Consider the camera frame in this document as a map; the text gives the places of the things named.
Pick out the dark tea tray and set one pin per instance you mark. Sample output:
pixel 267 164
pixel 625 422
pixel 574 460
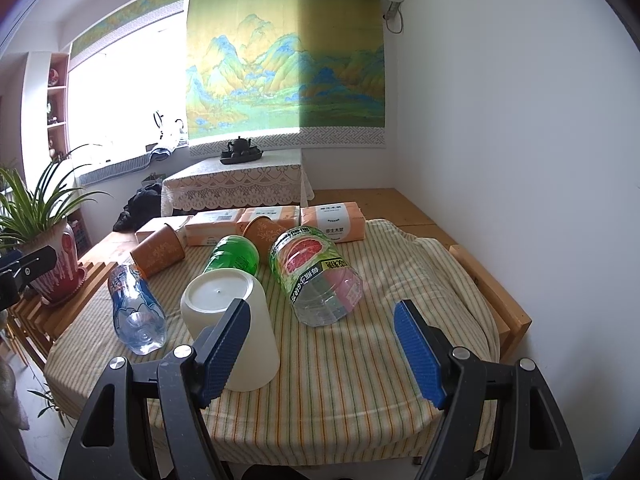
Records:
pixel 242 159

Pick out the wooden bench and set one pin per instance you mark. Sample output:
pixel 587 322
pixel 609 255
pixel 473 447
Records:
pixel 495 300

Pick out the large bottle grapefruit label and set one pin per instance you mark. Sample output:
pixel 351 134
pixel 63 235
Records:
pixel 310 265

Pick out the wooden slatted plant stand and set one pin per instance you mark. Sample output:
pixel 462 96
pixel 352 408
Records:
pixel 50 321

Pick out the landscape print window blind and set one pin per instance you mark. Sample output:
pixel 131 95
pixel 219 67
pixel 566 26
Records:
pixel 130 15

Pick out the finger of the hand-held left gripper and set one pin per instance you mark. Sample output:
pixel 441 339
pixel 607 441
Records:
pixel 27 265

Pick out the blue windowsill cloth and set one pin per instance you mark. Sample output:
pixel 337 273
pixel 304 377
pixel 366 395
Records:
pixel 125 166

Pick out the pink wall shelf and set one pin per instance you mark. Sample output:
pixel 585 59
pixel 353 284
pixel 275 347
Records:
pixel 56 90

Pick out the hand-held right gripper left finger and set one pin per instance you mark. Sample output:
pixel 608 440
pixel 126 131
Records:
pixel 225 352

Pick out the clear water bottle blue label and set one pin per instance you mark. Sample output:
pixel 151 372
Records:
pixel 132 305

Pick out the orange tissue pack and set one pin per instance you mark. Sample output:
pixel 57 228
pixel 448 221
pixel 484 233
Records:
pixel 215 225
pixel 280 217
pixel 177 221
pixel 332 222

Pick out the striped tablecloth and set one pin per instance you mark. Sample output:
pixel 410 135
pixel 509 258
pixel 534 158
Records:
pixel 350 370

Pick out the potted spider plant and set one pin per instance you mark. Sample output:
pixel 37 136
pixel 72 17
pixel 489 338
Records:
pixel 55 270

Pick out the green plastic bottle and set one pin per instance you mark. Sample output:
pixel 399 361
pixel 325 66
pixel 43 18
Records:
pixel 232 256

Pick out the landscape painting wall hanging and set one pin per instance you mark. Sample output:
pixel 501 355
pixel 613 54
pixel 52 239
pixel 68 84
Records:
pixel 285 60

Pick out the lace-covered side table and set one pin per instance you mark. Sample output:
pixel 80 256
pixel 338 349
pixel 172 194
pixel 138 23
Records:
pixel 235 185

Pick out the orange paper cup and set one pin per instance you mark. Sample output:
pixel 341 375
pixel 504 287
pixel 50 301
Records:
pixel 160 255
pixel 262 232

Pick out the white cup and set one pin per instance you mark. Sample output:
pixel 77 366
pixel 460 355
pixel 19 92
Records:
pixel 220 294

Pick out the white kettle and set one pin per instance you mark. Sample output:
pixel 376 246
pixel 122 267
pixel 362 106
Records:
pixel 177 127

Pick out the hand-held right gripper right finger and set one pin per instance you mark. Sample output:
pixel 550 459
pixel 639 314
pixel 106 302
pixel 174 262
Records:
pixel 420 355

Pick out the black bag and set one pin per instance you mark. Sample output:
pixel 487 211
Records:
pixel 142 205

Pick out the dark teapot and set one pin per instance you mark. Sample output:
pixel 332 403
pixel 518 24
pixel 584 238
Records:
pixel 240 146

